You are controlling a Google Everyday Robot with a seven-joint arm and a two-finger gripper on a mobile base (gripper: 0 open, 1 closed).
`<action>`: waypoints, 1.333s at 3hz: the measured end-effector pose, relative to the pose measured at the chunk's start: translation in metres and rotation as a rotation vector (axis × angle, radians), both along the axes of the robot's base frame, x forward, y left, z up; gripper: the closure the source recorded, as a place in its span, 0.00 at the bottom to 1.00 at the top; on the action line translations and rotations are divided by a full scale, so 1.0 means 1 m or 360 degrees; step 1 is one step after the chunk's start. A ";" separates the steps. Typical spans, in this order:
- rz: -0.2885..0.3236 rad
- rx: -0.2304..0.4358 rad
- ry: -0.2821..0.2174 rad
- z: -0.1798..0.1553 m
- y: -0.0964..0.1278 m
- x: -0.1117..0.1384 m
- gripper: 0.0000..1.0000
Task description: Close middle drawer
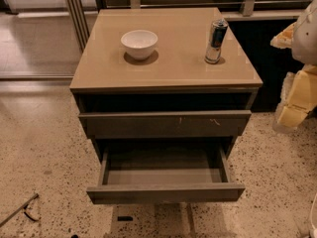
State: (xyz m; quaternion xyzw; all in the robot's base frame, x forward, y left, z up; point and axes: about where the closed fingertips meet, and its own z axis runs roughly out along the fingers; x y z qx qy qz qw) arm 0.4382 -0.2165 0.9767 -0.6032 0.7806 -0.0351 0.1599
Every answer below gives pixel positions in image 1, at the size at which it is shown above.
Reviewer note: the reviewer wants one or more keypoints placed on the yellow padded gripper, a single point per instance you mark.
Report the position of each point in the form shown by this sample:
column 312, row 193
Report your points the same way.
column 306, row 39

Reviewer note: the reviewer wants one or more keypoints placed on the grey drawer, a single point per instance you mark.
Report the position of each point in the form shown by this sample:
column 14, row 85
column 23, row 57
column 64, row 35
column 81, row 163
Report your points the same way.
column 164, row 174
column 185, row 124

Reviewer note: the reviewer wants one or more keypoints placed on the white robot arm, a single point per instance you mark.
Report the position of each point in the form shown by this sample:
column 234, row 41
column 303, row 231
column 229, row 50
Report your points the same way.
column 309, row 15

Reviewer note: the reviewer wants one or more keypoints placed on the grey top drawer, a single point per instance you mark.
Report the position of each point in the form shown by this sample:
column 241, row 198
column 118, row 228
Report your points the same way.
column 185, row 124

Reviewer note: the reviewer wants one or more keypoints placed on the grey drawer cabinet beige top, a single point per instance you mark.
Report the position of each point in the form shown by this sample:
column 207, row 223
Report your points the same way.
column 174, row 78

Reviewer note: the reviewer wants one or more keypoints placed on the silver blue drink can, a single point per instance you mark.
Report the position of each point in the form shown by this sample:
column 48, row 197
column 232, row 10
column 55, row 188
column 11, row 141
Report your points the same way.
column 217, row 34

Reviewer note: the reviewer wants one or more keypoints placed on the white ceramic bowl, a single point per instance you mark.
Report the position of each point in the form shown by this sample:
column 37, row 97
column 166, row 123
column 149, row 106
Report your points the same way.
column 139, row 44

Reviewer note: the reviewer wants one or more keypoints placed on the small black block on floor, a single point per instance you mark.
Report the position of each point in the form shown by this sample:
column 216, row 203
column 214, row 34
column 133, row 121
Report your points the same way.
column 125, row 218

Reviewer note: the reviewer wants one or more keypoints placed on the metal rod on floor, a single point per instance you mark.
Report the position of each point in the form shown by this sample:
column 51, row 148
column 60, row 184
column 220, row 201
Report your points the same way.
column 24, row 209

